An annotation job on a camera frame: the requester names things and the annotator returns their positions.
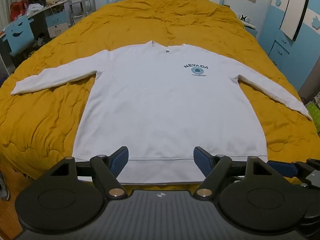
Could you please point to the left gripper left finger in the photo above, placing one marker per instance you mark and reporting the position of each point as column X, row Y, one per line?
column 106, row 169

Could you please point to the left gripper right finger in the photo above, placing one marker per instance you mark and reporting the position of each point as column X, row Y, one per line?
column 214, row 168

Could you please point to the white Nevada sweatshirt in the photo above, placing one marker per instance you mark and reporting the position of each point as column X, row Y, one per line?
column 161, row 102

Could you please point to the mustard yellow quilt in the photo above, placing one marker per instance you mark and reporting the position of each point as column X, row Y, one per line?
column 38, row 130

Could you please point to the blue wardrobe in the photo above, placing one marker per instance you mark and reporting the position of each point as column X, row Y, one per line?
column 290, row 38

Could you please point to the white blue desk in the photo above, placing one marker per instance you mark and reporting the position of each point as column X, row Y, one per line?
column 49, row 21

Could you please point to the blue smiley face chair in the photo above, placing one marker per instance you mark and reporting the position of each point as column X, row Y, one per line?
column 19, row 35

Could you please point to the grey metal stool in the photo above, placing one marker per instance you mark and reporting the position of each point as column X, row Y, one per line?
column 79, row 9

